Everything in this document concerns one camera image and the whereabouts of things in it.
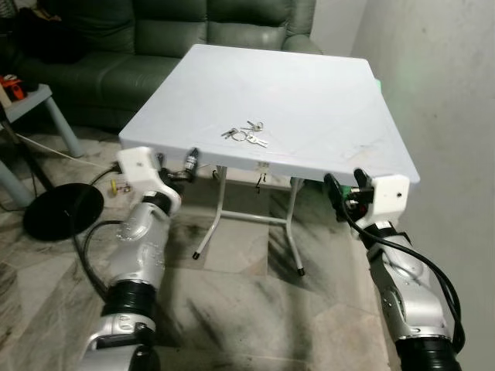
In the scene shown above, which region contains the silver key bunch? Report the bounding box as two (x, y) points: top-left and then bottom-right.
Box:
(220, 119), (269, 148)

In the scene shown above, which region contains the white folding table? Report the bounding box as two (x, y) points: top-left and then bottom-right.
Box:
(118, 43), (421, 277)

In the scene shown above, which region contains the black round-base stand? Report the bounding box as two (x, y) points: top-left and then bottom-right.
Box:
(0, 116), (106, 242)

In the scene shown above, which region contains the dark green leather sofa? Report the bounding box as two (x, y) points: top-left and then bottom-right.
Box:
(0, 0), (323, 131)

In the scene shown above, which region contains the small grey side table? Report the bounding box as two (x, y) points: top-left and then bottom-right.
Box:
(0, 83), (84, 208)

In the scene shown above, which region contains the orange and black tool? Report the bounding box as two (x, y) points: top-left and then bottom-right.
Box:
(0, 74), (26, 100)

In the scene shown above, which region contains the black bag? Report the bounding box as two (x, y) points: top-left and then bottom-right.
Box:
(12, 6), (67, 64)

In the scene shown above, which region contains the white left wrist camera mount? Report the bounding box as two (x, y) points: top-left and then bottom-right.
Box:
(117, 146), (183, 211)

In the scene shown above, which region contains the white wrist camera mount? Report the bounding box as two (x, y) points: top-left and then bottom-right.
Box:
(369, 174), (411, 219)
(117, 146), (183, 211)

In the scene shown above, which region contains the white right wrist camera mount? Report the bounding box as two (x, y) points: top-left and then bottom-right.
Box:
(369, 174), (411, 219)

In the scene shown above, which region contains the white floor cable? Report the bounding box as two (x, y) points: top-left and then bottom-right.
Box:
(14, 133), (111, 168)

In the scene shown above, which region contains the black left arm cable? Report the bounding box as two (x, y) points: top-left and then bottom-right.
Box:
(72, 220), (125, 304)

